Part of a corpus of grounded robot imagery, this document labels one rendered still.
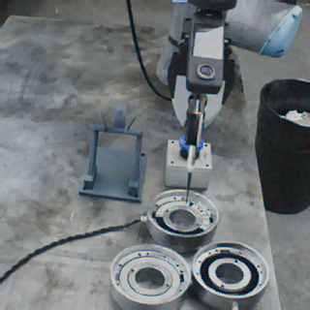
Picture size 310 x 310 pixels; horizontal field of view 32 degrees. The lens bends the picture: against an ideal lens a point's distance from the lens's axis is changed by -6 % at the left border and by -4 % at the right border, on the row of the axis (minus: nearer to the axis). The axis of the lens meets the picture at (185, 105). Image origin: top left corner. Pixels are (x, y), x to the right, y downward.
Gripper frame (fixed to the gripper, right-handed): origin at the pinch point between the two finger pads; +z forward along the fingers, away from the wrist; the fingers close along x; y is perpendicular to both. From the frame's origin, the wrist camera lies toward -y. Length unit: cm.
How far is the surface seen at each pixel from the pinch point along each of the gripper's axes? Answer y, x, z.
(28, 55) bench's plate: 40, 38, 13
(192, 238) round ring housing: -15.3, -1.3, 9.5
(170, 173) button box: 0.2, 2.6, 10.4
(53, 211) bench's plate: -9.7, 19.8, 13.1
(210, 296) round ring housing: -25.3, -4.1, 10.0
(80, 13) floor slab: 257, 68, 94
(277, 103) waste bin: 112, -36, 59
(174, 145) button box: 5.6, 2.3, 8.6
